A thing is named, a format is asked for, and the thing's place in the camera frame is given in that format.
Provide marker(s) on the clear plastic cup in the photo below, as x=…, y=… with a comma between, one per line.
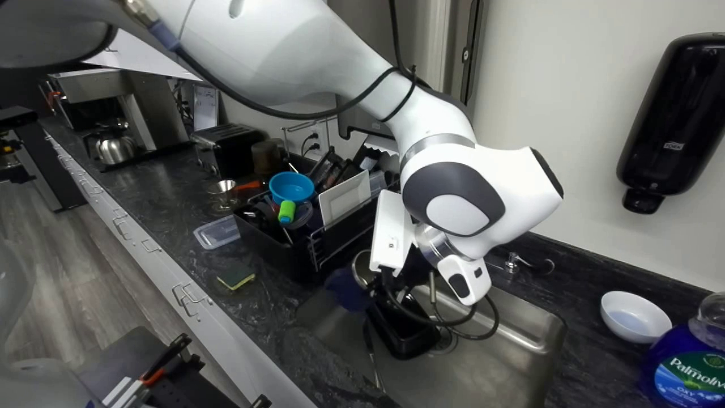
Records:
x=379, y=184

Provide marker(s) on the white bowl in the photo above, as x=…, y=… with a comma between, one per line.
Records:
x=636, y=318

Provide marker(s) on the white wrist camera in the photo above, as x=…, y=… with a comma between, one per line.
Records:
x=462, y=281

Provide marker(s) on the black dish rack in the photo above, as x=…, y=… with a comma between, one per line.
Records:
x=287, y=252

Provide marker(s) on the dark gray case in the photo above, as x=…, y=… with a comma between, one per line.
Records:
x=114, y=362

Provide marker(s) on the chrome faucet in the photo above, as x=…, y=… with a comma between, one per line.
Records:
x=523, y=263

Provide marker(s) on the clear plastic container lid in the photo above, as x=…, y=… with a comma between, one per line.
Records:
x=217, y=231

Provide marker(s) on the metal utensil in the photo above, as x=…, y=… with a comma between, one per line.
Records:
x=370, y=362

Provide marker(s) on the blue steel-lined cup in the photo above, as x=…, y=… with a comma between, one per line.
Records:
x=344, y=291

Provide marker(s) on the steel coffee machine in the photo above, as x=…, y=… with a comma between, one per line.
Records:
x=150, y=105

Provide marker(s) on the red tipped pen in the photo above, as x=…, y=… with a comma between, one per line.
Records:
x=161, y=371

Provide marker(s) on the stainless steel sink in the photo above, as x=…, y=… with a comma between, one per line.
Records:
x=491, y=362

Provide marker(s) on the black marker pen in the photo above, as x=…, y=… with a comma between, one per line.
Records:
x=172, y=351

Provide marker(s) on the steel cone dripper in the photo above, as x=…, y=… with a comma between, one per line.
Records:
x=225, y=184

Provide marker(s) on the white wall cabinet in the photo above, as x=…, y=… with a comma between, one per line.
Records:
x=138, y=64

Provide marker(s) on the white rectangular plate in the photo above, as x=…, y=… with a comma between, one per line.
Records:
x=344, y=200

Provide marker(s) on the gray round cup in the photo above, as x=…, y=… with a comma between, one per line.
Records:
x=304, y=215

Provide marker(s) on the black desk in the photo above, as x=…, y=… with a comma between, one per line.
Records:
x=46, y=165

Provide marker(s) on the blue dish soap bottle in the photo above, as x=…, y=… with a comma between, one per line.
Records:
x=684, y=376

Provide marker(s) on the white lower cabinet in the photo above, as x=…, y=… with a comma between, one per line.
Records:
x=177, y=291

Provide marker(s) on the black rectangular container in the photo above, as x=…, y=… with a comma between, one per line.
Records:
x=410, y=343

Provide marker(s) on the yellow green sponge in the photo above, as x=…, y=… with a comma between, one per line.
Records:
x=237, y=280

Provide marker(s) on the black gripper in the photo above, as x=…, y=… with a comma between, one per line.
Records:
x=411, y=286

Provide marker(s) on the steel kettle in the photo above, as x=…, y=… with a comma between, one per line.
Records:
x=114, y=147

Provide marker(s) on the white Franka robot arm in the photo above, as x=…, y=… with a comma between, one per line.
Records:
x=302, y=53

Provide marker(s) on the stainless paper towel dispenser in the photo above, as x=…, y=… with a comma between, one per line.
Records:
x=454, y=46

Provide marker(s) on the black wall soap dispenser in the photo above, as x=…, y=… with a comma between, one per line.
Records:
x=672, y=136

